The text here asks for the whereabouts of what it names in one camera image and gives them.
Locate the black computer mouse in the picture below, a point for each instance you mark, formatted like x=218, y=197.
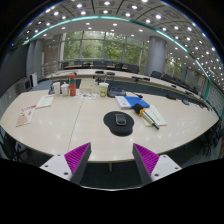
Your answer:
x=120, y=119

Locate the blue and white book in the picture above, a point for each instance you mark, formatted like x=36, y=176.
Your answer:
x=135, y=101

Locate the red and white brochure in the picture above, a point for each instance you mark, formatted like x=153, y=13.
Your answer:
x=26, y=116

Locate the white paper sheet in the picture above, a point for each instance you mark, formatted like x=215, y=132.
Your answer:
x=159, y=117

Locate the grey boxy monitor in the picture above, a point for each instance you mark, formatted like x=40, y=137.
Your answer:
x=24, y=85

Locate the white lidded mug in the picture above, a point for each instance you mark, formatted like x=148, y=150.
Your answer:
x=64, y=90

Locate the black conference microphone console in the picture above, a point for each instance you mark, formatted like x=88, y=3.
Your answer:
x=116, y=92

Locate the white booklet with red header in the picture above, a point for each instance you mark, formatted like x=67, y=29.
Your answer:
x=44, y=101

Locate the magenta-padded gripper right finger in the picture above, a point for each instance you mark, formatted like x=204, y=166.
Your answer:
x=148, y=159

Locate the colourful sticker sheet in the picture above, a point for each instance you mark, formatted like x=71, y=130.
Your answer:
x=86, y=96

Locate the green-printed paper cup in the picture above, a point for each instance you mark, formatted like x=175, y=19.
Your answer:
x=103, y=90

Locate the black gooseneck microphone base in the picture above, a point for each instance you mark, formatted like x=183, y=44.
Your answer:
x=51, y=91

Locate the white cardboard box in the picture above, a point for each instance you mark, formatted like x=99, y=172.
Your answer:
x=88, y=86

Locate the ceiling lights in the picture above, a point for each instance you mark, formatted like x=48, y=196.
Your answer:
x=79, y=5

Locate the black mouse pad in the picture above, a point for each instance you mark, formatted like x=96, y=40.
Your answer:
x=111, y=125

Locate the dark office chairs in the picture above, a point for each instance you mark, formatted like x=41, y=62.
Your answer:
x=133, y=69

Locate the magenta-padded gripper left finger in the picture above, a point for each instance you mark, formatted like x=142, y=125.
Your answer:
x=76, y=158

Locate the red thermos bottle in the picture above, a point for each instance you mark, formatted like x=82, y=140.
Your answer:
x=72, y=87

